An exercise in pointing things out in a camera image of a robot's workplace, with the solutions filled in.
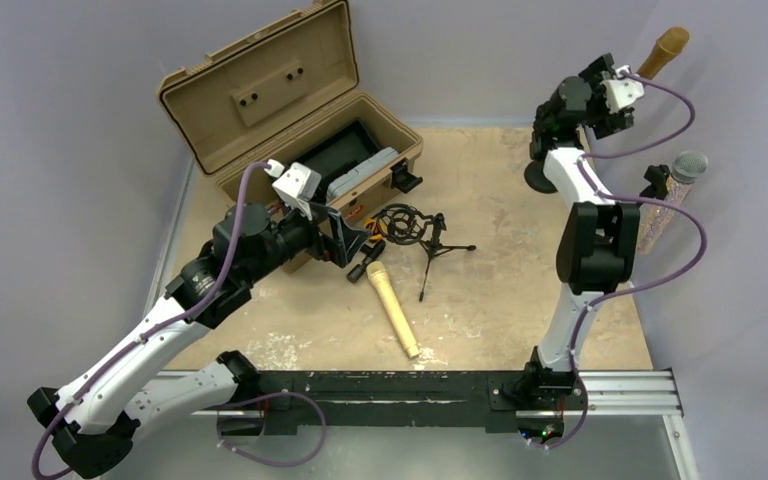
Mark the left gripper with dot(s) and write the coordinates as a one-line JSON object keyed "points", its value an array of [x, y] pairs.
{"points": [[326, 236]]}

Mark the cream microphone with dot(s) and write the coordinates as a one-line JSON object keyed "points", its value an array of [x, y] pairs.
{"points": [[379, 278]]}

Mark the black tripod microphone stand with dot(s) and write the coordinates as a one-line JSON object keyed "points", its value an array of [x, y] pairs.
{"points": [[405, 225]]}

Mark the brown microphone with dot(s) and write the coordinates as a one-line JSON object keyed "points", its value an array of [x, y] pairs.
{"points": [[666, 48]]}

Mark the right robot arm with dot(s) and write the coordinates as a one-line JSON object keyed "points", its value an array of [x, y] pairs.
{"points": [[596, 251]]}

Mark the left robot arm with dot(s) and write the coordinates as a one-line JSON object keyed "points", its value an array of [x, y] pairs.
{"points": [[94, 421]]}

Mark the black stand for silver microphone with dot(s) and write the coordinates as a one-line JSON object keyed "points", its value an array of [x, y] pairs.
{"points": [[657, 177]]}

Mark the black round base stand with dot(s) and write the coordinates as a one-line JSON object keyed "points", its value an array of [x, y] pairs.
{"points": [[536, 179]]}

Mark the silver glitter microphone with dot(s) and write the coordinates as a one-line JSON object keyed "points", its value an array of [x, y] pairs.
{"points": [[685, 170]]}

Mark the yellow tape measure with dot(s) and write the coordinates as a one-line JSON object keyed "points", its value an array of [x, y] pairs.
{"points": [[371, 225]]}

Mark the black cylindrical tool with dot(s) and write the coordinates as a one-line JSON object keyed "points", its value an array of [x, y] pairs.
{"points": [[372, 252]]}

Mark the grey plastic case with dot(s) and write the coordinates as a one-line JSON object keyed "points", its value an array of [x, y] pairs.
{"points": [[358, 174]]}

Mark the black toolbox tray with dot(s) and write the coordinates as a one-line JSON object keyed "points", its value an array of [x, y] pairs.
{"points": [[341, 151]]}

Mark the tan plastic toolbox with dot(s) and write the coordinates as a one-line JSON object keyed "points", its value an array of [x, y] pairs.
{"points": [[279, 91]]}

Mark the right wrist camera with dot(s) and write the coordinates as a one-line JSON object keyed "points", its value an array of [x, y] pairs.
{"points": [[621, 91]]}

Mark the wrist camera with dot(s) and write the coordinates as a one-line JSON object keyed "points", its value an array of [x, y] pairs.
{"points": [[621, 91], [296, 187]]}

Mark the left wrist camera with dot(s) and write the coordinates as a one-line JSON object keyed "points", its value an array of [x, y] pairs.
{"points": [[296, 187]]}

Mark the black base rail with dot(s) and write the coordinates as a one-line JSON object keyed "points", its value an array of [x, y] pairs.
{"points": [[501, 401]]}

